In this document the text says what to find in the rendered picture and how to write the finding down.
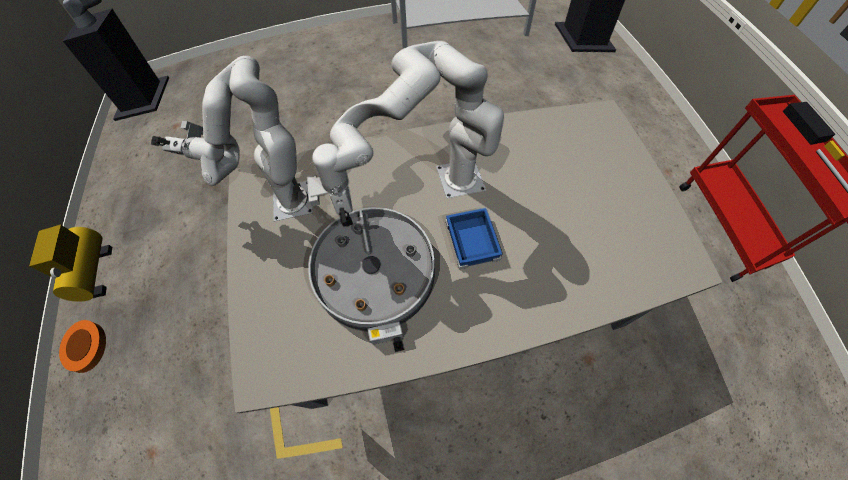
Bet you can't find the blue open-top crate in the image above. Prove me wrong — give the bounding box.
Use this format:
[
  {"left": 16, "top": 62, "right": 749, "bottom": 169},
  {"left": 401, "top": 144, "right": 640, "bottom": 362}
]
[{"left": 446, "top": 208, "right": 502, "bottom": 266}]

